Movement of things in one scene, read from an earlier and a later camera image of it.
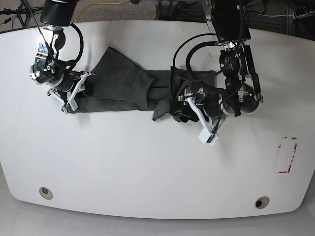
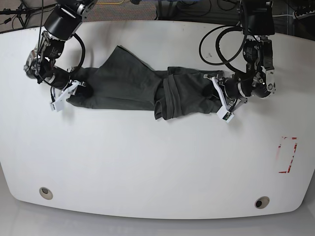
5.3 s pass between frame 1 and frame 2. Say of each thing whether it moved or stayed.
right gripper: moved
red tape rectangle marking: stayed
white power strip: stayed
